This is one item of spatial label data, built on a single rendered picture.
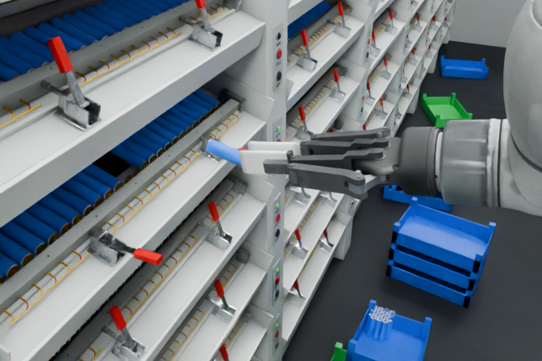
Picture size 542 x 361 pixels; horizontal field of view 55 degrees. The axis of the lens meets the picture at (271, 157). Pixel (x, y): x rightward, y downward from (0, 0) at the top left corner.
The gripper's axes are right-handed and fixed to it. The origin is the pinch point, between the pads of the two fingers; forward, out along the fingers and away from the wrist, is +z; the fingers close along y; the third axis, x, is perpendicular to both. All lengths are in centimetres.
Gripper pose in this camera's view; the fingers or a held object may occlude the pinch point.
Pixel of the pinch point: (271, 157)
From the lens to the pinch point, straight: 64.3
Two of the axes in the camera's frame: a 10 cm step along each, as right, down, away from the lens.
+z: -9.0, -0.2, 4.4
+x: -1.9, -8.8, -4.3
